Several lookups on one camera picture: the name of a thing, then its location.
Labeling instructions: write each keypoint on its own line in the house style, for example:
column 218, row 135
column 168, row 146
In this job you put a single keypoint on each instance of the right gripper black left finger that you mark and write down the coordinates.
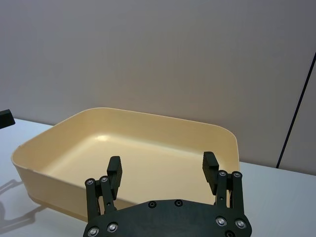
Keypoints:
column 115, row 172

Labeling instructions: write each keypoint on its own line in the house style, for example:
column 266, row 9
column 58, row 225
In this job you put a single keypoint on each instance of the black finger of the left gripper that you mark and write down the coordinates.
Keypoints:
column 5, row 119

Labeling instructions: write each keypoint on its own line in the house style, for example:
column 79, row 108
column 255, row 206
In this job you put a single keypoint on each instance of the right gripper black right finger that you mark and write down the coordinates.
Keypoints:
column 209, row 168

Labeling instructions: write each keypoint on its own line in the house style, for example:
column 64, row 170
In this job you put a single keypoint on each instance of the cream plastic tray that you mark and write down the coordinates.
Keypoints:
column 148, row 148

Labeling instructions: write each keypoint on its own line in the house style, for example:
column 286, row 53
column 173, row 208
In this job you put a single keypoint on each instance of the thin dark wall strip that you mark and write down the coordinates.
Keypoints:
column 296, row 108

